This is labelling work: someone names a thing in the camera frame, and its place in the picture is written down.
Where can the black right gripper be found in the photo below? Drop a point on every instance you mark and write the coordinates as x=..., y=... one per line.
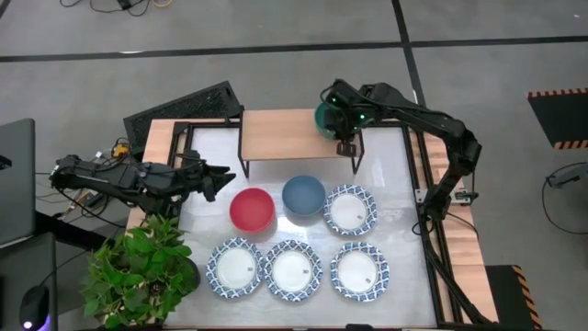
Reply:
x=351, y=108

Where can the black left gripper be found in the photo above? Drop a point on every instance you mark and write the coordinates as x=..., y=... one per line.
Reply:
x=195, y=177

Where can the teal green bowl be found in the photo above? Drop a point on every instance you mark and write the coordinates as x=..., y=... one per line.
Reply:
x=324, y=124

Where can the pinkish red bowl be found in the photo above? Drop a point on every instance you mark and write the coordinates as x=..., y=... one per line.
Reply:
x=252, y=209

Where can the blue patterned white plate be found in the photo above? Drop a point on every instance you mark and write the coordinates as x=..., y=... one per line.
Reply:
x=293, y=270
x=350, y=210
x=235, y=268
x=359, y=272

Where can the blue bowl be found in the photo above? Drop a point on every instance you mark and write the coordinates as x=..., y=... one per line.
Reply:
x=303, y=195

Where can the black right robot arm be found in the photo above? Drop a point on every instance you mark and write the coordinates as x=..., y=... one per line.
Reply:
x=436, y=122

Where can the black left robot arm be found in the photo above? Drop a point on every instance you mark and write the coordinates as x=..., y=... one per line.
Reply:
x=115, y=177

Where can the wooden shelf with black legs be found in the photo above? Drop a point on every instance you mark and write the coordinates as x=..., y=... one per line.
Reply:
x=285, y=135

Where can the black perforated panel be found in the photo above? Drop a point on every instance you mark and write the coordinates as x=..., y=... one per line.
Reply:
x=184, y=112

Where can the dark plant pot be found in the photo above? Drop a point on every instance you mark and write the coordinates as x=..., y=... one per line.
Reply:
x=194, y=273

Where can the yellow connector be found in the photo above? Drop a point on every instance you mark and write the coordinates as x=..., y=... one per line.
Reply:
x=120, y=150

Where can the green leafy plant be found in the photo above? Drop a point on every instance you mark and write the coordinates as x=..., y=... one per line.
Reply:
x=138, y=271

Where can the dark grey laptop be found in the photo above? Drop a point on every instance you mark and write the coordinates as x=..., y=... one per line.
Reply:
x=16, y=179

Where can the black desk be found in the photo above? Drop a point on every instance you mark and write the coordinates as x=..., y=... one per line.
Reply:
x=27, y=262

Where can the black hazard-striped mat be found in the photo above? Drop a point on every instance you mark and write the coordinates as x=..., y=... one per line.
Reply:
x=558, y=117
x=507, y=294

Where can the black computer mouse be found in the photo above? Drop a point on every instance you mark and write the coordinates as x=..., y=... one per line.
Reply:
x=34, y=307

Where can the grey floor device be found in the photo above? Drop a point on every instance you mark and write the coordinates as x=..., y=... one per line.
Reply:
x=567, y=177

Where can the black metal table frame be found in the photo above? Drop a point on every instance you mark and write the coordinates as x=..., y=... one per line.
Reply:
x=415, y=161

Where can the silver mounting bracket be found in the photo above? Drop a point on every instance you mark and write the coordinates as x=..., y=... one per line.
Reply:
x=461, y=196

